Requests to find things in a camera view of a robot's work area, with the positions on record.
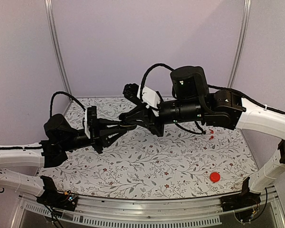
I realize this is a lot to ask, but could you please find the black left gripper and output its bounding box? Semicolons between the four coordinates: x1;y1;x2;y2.
60;118;127;154

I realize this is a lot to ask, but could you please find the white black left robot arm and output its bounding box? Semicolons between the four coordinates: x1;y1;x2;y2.
0;114;130;206

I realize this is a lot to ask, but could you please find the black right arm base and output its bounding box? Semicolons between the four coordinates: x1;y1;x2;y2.
219;177;261;212

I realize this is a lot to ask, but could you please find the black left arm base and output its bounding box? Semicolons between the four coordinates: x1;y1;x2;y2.
36;176;78;211

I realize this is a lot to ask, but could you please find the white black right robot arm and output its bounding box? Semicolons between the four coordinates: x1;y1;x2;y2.
119;66;285;207

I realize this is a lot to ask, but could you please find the floral patterned table mat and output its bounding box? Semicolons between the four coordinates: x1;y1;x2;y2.
38;96;260;200

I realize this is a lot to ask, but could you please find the red round bottle cap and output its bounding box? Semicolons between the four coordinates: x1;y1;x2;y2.
209;172;221;183

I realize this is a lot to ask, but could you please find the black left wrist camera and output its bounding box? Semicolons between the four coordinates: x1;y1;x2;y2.
87;106;99;139

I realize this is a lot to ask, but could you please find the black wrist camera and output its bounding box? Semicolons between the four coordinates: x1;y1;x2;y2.
87;106;99;139
123;83;141;105

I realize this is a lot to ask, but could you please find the white left camera bracket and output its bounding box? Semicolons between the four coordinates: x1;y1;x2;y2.
84;109;91;139

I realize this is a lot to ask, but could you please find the white camera bracket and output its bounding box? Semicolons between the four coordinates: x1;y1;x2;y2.
84;109;91;139
137;85;161;117

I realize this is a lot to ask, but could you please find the white right camera bracket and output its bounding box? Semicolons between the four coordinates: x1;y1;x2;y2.
137;85;161;117

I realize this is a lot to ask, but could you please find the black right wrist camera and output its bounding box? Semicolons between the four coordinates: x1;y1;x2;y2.
123;83;141;105

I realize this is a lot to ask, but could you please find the black braided right cable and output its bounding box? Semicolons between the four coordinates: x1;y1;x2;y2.
140;63;175;88

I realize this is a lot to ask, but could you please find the black braided cable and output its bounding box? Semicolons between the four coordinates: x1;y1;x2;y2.
49;91;87;117
140;63;175;88

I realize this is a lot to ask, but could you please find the black braided left cable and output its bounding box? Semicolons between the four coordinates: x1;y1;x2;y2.
49;91;87;117

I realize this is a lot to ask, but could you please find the aluminium front rail frame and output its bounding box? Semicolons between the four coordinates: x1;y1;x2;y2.
11;186;285;228

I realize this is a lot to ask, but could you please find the aluminium back left post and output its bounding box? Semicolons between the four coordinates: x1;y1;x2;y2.
44;0;72;94

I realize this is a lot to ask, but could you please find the aluminium post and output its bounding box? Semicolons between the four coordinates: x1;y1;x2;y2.
44;0;72;94
227;0;252;88

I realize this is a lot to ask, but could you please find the aluminium back right post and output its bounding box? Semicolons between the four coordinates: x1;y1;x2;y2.
227;0;252;88

